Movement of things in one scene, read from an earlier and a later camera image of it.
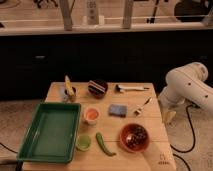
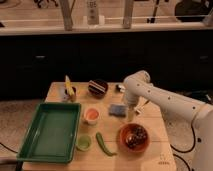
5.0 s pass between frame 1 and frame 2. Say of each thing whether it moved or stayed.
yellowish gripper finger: moved
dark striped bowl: stayed
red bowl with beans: stayed
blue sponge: stayed
